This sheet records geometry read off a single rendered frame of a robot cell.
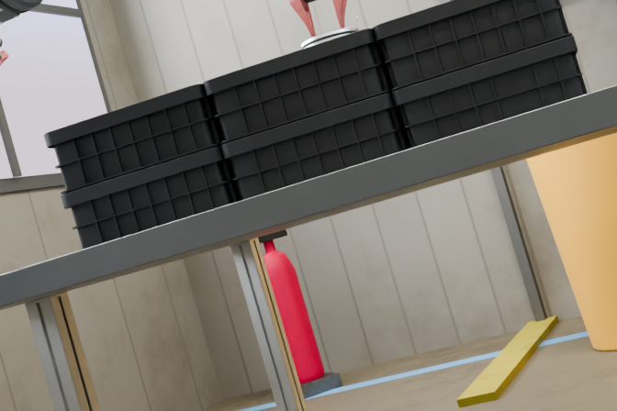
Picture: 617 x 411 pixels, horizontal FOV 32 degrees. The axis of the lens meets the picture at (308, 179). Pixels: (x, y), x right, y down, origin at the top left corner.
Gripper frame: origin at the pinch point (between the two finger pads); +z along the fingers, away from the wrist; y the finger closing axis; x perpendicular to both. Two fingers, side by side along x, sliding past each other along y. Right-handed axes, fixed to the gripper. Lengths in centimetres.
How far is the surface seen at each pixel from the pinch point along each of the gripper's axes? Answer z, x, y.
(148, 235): 29, 57, 18
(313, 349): 73, -244, 80
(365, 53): 6.8, 8.0, -6.4
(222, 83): 4.9, 9.4, 17.8
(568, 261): 60, -179, -26
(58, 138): 5.5, 9.8, 48.4
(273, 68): 4.9, 9.3, 8.8
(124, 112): 4.6, 9.7, 35.7
